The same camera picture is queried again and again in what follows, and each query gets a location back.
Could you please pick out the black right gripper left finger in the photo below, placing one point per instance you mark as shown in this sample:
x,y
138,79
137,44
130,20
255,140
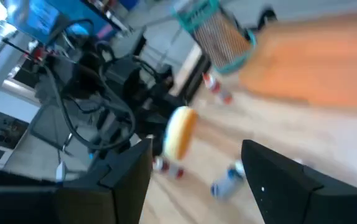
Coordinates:
x,y
125,186

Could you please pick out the teal metal box grater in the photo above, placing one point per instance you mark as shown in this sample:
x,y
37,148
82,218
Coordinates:
x,y
219,37

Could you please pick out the blue screen monitor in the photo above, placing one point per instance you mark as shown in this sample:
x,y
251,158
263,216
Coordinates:
x,y
41,18

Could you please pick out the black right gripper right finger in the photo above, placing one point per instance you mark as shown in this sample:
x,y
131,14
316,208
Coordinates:
x,y
284,193

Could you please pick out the orange plastic cutting board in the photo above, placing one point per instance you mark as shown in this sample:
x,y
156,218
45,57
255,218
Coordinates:
x,y
309,59

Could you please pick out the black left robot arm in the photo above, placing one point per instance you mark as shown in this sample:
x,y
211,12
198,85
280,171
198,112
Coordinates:
x,y
119,93

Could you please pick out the red food colouring bottle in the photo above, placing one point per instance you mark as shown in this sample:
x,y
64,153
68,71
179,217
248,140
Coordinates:
x,y
217,87
167,166

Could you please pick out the white frosted toy donut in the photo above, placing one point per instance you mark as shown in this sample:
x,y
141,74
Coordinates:
x,y
180,132

